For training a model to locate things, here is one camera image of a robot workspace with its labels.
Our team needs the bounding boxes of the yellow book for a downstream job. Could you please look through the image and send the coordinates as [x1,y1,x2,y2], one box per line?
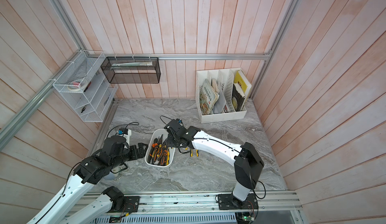
[234,70,252,95]

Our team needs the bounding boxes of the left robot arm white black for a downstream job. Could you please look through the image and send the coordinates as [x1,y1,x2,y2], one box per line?
[30,135,148,224]

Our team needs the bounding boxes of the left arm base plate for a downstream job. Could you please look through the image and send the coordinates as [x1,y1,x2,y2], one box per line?
[108,196,140,214]

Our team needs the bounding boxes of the colourful cover book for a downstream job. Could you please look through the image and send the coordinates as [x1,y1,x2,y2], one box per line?
[200,79,219,115]

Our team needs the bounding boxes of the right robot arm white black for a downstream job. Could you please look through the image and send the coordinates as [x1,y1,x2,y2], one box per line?
[164,119,264,201]

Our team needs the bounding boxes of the orange black greener pliers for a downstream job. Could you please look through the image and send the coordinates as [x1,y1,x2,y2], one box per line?
[148,135,163,165]

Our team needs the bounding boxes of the tape roll on shelf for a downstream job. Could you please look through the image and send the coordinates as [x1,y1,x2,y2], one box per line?
[67,79,89,92]

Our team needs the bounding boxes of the yellow handled pliers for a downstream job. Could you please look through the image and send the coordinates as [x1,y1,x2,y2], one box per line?
[190,148,199,157]

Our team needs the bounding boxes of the dark cover book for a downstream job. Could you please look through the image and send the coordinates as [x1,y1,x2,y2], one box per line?
[231,83,246,111]

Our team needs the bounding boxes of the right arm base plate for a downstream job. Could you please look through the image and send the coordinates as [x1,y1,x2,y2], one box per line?
[216,193,259,211]

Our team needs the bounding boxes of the orange black long-nose pliers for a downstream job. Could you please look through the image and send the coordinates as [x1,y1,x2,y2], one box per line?
[159,140,169,166]

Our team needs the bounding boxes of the light blue alarm clock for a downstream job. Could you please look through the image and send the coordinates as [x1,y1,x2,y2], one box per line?
[104,165,127,180]

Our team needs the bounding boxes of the white file organizer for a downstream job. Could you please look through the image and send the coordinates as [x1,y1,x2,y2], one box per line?
[196,68,250,123]

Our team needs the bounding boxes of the white plastic storage box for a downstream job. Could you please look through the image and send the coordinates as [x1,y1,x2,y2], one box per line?
[144,128,176,168]

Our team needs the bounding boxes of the black mesh wall basket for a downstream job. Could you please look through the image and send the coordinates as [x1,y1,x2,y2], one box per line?
[101,57,161,84]

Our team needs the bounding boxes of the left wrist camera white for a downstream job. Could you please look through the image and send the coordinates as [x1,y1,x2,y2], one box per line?
[118,128,132,144]

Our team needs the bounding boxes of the white wire mesh shelf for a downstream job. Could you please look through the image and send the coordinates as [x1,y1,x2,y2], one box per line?
[53,51,118,122]

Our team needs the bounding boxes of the aluminium rail frame front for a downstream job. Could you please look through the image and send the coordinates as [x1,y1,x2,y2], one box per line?
[52,190,303,217]

